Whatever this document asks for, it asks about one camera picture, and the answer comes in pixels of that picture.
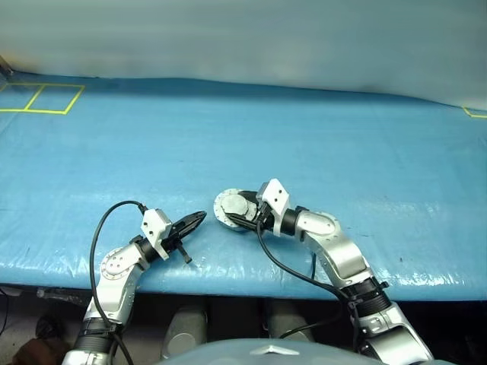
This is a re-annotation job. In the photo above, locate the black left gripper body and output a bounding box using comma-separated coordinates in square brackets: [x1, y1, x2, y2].
[160, 224, 191, 265]

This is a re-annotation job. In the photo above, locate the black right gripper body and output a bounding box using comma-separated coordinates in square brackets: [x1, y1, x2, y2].
[254, 202, 275, 233]

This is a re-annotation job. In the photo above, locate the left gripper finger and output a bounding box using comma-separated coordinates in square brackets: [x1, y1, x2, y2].
[173, 211, 207, 231]
[177, 214, 208, 240]

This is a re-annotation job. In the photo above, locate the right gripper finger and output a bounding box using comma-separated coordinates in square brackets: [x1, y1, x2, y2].
[237, 190, 264, 208]
[228, 214, 264, 233]

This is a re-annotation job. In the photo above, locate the round silver motor housing lid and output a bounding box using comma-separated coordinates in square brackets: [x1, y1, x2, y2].
[212, 188, 260, 226]

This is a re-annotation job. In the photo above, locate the blue plastic table cover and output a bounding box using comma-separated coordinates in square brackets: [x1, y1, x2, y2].
[0, 68, 487, 301]

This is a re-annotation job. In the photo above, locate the grey rounded shape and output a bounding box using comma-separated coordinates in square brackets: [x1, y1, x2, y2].
[161, 306, 208, 360]
[266, 303, 315, 341]

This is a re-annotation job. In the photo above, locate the grey robot torso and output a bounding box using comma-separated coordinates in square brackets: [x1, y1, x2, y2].
[155, 338, 381, 365]

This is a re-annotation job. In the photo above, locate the brown object under table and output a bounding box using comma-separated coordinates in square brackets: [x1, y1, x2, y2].
[13, 338, 73, 365]

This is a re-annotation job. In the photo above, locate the yellow tape double square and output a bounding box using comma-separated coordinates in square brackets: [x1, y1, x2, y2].
[0, 82, 86, 115]

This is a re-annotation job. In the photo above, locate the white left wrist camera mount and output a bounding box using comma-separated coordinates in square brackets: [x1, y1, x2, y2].
[140, 208, 172, 262]

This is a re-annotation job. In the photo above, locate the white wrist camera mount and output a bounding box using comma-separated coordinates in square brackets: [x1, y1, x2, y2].
[140, 208, 172, 262]
[256, 178, 291, 239]

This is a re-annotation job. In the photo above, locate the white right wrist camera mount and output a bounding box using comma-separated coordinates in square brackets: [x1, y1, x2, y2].
[256, 178, 291, 239]

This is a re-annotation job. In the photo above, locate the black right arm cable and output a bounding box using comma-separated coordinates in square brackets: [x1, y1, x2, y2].
[256, 222, 366, 358]

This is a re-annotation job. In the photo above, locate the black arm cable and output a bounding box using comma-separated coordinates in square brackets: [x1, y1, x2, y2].
[256, 222, 366, 358]
[89, 200, 150, 365]

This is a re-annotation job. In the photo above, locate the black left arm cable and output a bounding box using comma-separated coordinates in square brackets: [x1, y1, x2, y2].
[89, 200, 150, 365]

